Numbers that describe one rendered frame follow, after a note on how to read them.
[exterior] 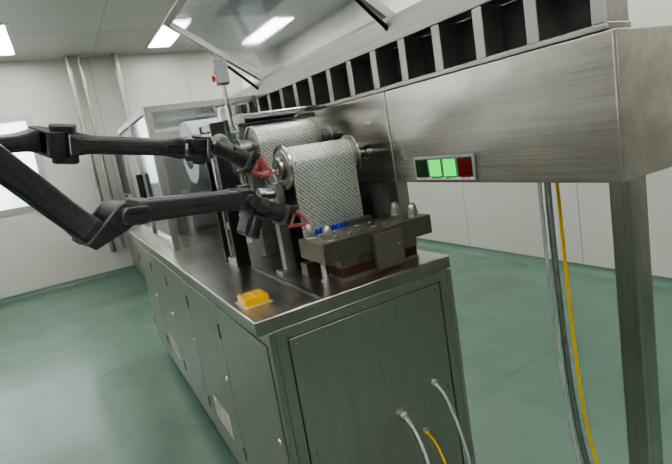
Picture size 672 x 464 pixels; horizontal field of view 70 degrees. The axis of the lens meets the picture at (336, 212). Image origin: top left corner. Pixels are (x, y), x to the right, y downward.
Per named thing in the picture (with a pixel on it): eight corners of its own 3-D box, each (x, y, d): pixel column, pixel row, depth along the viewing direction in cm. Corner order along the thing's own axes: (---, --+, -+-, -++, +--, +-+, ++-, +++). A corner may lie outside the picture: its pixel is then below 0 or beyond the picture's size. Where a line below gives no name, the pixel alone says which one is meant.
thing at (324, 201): (303, 239, 155) (293, 183, 152) (363, 223, 166) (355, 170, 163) (304, 239, 155) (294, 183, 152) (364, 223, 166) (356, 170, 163)
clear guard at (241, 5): (169, 23, 219) (169, 22, 219) (264, 79, 243) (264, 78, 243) (246, -88, 128) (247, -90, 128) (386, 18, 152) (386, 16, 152)
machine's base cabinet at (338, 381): (160, 349, 353) (134, 236, 340) (243, 320, 384) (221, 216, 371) (321, 620, 135) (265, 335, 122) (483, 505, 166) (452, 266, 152)
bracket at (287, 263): (275, 273, 164) (258, 185, 159) (292, 268, 167) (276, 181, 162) (281, 276, 159) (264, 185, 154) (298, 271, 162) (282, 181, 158)
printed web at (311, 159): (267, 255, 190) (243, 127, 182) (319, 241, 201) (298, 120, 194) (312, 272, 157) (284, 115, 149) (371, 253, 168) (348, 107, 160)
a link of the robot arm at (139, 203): (122, 205, 105) (96, 199, 111) (123, 230, 106) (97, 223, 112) (262, 190, 139) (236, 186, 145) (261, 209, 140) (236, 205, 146)
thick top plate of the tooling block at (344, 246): (301, 257, 150) (297, 239, 149) (402, 228, 169) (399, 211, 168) (325, 265, 136) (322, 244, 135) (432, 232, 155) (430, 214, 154)
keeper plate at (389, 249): (376, 269, 145) (370, 234, 143) (402, 261, 150) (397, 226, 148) (380, 271, 143) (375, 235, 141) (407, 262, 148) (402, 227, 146)
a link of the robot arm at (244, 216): (251, 192, 137) (230, 189, 142) (239, 231, 135) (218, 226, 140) (277, 205, 146) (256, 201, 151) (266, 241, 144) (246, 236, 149)
